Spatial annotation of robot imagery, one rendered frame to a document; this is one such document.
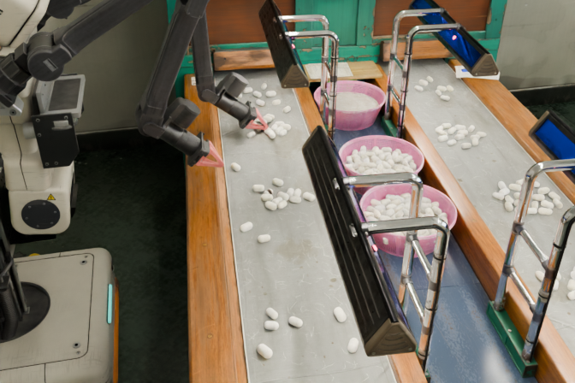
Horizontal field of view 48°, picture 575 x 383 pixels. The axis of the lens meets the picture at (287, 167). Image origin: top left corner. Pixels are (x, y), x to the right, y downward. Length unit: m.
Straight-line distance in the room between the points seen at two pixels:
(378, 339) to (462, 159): 1.20
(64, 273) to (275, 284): 1.05
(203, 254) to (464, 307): 0.66
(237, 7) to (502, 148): 1.11
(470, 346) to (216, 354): 0.59
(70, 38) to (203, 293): 0.66
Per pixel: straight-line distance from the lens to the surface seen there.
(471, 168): 2.08
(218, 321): 1.47
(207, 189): 1.87
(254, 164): 2.02
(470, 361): 1.56
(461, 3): 2.76
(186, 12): 1.53
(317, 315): 1.51
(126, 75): 3.50
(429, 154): 2.08
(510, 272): 1.54
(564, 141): 1.58
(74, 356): 2.14
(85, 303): 2.29
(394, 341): 1.02
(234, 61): 2.55
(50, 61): 1.56
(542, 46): 4.17
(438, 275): 1.26
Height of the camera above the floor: 1.81
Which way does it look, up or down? 32 degrees down
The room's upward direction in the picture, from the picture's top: straight up
